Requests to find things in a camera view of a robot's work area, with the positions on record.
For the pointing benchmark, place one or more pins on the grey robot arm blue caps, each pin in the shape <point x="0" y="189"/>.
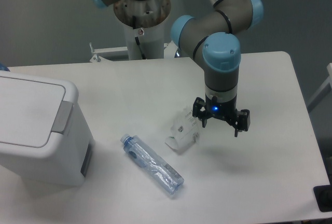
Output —
<point x="209" y="41"/>

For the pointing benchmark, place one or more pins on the crumpled white carton pack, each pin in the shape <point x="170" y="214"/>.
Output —
<point x="184" y="132"/>

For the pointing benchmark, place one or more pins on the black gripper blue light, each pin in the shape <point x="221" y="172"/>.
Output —
<point x="226" y="111"/>

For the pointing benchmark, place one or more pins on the white trash can body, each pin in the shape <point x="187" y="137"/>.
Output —
<point x="64" y="159"/>

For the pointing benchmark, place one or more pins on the white frame at right edge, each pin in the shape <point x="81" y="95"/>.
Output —
<point x="321" y="92"/>

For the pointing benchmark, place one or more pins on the crushed clear plastic bottle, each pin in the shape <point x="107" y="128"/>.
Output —
<point x="155" y="166"/>

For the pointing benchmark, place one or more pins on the white trash can lid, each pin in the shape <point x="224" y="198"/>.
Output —
<point x="29" y="106"/>

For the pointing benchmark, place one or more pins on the white metal bracket frame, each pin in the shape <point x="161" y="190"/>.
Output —
<point x="171" y="50"/>

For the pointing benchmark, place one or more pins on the blue object at left edge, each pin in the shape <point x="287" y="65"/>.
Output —
<point x="4" y="68"/>

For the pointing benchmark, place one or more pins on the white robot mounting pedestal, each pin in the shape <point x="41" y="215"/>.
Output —
<point x="143" y="23"/>

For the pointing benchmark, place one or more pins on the black device at table edge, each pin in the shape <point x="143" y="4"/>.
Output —
<point x="323" y="197"/>

